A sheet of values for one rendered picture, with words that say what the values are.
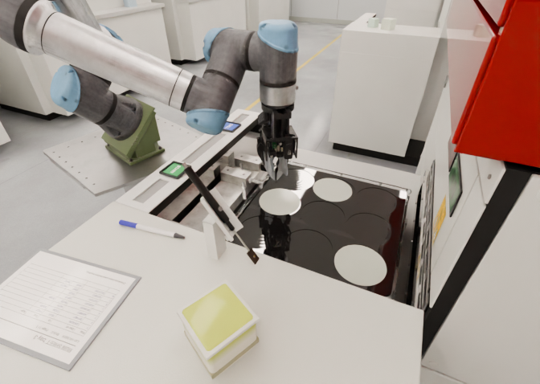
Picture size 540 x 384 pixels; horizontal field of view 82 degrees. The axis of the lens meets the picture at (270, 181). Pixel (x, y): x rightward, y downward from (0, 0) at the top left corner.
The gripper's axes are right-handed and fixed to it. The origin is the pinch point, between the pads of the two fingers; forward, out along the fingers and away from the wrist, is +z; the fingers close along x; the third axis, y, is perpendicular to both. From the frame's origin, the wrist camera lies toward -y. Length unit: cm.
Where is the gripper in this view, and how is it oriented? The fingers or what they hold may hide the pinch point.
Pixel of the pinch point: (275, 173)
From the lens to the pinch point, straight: 79.8
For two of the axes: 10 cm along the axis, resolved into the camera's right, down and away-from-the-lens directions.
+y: 1.8, 5.8, -7.9
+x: 9.8, -1.1, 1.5
